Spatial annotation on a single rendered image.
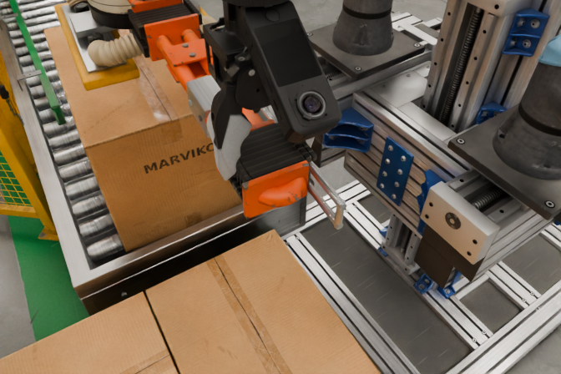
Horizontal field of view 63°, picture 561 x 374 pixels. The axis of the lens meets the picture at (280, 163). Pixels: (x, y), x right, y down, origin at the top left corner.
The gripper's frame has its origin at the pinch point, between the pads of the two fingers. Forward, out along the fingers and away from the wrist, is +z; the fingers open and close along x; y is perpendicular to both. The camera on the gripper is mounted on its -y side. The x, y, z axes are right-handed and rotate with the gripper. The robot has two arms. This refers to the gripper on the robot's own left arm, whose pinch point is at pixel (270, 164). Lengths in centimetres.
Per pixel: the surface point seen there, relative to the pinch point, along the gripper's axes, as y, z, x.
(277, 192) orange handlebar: -4.6, -0.6, 1.4
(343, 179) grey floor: 92, 128, -83
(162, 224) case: 54, 67, 8
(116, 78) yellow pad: 43.2, 12.2, 10.0
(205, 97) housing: 12.9, -1.2, 2.5
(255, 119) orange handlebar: 6.9, -0.6, -1.4
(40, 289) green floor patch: 95, 128, 56
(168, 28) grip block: 31.2, -1.4, 1.7
